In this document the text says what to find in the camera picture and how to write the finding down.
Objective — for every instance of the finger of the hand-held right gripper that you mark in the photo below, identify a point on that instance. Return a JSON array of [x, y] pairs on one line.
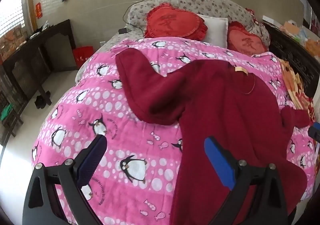
[[315, 132]]

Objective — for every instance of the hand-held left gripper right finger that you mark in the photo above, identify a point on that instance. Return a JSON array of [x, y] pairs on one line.
[[220, 162]]

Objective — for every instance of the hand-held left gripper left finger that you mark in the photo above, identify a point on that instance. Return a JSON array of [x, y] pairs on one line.
[[92, 156]]

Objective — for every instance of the dark red fleece sweater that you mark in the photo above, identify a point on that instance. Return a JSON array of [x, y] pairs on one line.
[[212, 94]]

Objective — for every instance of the pink penguin print blanket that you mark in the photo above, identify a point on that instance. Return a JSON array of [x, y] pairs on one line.
[[140, 144]]

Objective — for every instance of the orange printed blanket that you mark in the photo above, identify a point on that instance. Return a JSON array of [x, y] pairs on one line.
[[295, 87]]

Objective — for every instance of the pair of dark shoes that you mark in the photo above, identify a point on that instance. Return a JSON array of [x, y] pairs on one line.
[[39, 101]]

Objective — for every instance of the dark carved wooden bed board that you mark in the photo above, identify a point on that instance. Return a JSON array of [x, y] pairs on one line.
[[287, 49]]

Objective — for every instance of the green cloth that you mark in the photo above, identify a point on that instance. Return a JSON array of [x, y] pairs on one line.
[[6, 112]]

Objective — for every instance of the red paper bag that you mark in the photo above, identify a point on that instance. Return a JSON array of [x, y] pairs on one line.
[[82, 57]]

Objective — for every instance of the dark wooden chair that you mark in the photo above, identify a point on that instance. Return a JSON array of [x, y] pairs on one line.
[[10, 84]]

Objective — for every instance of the small red heart pillow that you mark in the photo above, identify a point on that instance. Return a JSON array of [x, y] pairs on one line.
[[245, 39]]

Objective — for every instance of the dark wooden desk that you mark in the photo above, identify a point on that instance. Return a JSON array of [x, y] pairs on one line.
[[37, 49]]

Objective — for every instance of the black charger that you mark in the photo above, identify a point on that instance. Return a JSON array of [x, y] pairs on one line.
[[122, 31]]

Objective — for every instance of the white pillow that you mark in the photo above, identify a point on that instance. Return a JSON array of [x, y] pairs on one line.
[[215, 32]]

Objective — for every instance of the red ruffled cloth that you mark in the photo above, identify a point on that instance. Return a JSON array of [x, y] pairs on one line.
[[252, 14]]

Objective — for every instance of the large red heart pillow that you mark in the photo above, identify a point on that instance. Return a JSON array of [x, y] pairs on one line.
[[172, 22]]

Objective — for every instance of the window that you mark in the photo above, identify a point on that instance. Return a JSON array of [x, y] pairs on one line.
[[11, 12]]

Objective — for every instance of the red paper wall decoration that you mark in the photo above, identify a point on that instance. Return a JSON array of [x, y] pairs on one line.
[[38, 10]]

